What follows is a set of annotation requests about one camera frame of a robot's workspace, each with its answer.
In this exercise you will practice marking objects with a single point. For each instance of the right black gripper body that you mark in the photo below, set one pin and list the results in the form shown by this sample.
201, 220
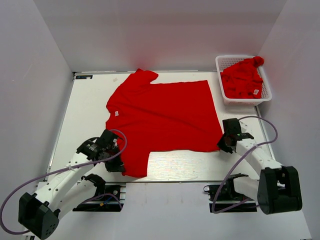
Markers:
222, 143

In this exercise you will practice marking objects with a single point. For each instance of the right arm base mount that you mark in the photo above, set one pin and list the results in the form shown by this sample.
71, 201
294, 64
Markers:
224, 200

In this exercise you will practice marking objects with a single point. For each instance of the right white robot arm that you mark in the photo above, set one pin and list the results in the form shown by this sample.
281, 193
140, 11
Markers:
278, 188

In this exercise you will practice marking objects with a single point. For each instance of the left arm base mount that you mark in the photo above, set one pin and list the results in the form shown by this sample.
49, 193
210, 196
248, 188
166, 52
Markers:
110, 200

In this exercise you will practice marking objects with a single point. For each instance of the red t shirt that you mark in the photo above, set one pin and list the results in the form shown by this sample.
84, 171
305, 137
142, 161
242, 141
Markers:
162, 117

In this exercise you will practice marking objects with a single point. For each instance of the white plastic basket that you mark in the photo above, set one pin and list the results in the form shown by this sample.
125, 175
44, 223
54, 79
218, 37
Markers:
224, 61

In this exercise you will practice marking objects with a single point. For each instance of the black label sticker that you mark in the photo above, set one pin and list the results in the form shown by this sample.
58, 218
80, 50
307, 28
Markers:
83, 77

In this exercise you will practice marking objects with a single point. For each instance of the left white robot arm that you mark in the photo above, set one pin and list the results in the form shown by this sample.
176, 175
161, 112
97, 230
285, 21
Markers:
41, 212

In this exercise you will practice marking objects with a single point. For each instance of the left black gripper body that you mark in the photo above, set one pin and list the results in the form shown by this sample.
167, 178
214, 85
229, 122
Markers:
114, 164

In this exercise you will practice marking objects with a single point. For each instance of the red t shirts in basket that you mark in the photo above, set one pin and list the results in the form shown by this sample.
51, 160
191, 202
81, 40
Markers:
242, 81

